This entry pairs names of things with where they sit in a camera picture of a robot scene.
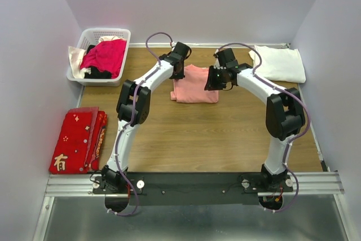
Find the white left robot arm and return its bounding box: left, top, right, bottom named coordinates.
left=101, top=42, right=191, bottom=193

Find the aluminium frame rail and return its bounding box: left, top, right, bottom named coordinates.
left=34, top=172, right=350, bottom=240

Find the black garment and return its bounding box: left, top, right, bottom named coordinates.
left=81, top=45, right=112, bottom=80

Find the magenta t shirt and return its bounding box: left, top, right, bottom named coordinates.
left=80, top=39, right=126, bottom=79

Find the folded white t shirt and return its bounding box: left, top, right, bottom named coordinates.
left=254, top=46, right=306, bottom=84

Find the cream white garment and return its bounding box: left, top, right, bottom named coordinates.
left=68, top=36, right=127, bottom=79

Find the white plastic laundry basket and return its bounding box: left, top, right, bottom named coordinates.
left=67, top=28, right=131, bottom=86

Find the salmon pink t shirt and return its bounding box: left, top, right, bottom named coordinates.
left=170, top=64, right=219, bottom=103

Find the red printed cloth bag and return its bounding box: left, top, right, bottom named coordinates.
left=49, top=107, right=108, bottom=174

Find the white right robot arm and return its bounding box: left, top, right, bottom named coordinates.
left=204, top=48, right=306, bottom=191

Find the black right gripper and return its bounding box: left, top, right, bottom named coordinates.
left=204, top=65, right=227, bottom=91

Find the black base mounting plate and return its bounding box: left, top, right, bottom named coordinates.
left=93, top=170, right=294, bottom=206

